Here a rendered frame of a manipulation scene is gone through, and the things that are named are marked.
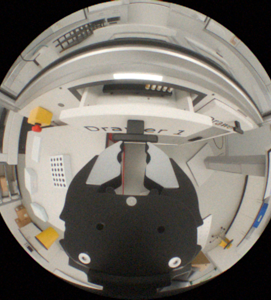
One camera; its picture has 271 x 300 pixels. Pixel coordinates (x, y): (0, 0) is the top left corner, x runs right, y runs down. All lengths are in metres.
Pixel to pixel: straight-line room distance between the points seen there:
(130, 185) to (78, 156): 0.86
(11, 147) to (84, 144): 0.63
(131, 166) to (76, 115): 0.95
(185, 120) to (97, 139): 0.27
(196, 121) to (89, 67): 0.19
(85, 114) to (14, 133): 0.72
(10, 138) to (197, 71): 0.90
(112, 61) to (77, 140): 0.29
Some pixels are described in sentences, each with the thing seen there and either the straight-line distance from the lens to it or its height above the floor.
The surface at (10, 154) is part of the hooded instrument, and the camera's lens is 0.82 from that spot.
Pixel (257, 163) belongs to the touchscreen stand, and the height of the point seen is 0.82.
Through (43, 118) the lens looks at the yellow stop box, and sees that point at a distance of 0.35.
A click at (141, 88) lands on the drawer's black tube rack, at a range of 0.24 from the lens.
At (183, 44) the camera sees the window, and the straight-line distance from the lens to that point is 0.16.
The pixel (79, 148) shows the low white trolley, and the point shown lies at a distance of 0.35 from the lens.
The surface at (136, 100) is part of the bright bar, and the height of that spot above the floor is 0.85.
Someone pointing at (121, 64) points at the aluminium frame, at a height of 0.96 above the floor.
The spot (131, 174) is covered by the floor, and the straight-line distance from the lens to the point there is 1.07.
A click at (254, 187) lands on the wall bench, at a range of 3.10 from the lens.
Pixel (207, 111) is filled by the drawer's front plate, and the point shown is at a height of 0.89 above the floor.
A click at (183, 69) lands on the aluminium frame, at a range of 0.17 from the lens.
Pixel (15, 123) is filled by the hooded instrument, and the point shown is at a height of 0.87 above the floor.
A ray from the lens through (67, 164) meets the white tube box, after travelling 0.37.
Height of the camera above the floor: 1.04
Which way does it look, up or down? 86 degrees down
